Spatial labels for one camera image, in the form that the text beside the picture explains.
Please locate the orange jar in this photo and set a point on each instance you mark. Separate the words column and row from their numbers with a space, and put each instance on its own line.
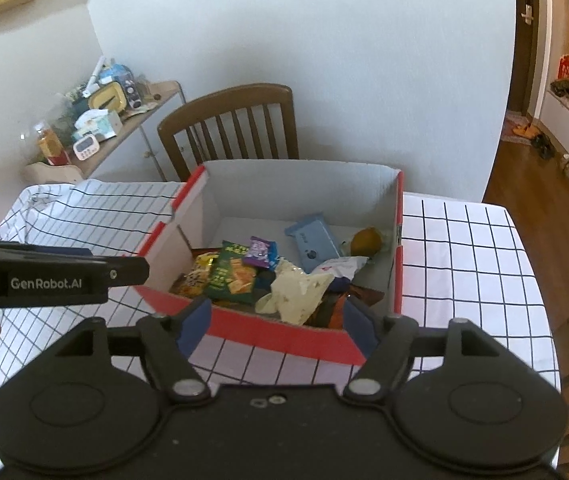
column 53, row 145

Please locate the dark shoes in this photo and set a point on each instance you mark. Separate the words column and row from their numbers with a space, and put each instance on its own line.
column 543, row 145

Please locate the brown slippers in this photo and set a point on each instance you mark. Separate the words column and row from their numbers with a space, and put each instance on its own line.
column 525, row 130

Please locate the yellow snack bag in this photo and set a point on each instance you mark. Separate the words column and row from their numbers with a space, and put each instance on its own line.
column 199, row 272

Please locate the low white shelf unit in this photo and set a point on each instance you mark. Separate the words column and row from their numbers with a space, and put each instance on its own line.
column 562, row 115

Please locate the white tissue pack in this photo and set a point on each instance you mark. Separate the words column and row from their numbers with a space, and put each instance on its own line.
column 98, row 122

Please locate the doormat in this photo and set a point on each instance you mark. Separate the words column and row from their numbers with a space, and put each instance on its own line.
column 509, row 132

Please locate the red bag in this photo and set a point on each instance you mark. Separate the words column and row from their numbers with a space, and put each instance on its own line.
column 568, row 67

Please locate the white kitchen timer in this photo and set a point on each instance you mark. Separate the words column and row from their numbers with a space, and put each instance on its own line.
column 86, row 147

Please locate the red and white cardboard box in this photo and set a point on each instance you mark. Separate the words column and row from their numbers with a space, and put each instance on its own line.
column 274, row 190

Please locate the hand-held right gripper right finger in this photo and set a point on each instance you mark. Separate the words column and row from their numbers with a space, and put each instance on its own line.
column 359, row 325

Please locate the blue printed box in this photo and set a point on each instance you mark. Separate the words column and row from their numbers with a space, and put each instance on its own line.
column 123, row 80

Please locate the yellow tissue box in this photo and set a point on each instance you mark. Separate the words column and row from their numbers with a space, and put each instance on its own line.
column 107, row 96

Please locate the green snack packet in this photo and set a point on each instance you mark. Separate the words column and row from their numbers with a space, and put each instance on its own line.
column 229, row 275

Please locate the brown snack packet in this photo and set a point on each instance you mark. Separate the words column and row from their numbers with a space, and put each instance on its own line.
column 364, row 294

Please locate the light blue snack packet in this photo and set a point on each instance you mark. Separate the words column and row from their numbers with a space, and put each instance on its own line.
column 314, row 242

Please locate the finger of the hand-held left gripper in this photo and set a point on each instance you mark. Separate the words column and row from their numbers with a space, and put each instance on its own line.
column 129, row 270

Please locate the white checked tablecloth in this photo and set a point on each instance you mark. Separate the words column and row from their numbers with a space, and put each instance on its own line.
column 464, row 270

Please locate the purple snack packet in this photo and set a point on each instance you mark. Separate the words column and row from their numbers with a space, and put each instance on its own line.
column 260, row 252

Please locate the white packet with red mark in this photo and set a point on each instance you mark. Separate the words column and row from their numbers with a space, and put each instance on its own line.
column 339, row 266

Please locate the wooden side table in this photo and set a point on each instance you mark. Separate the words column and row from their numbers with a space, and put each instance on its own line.
column 134, row 135

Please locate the dark door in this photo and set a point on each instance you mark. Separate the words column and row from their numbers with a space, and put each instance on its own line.
column 524, row 60

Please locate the brown round snack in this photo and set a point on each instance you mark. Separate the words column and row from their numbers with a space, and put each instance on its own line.
column 366, row 241

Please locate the cream crumpled snack packet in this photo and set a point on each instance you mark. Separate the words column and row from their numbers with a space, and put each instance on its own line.
column 294, row 292

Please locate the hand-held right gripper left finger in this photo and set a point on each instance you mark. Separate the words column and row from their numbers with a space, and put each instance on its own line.
column 197, row 320

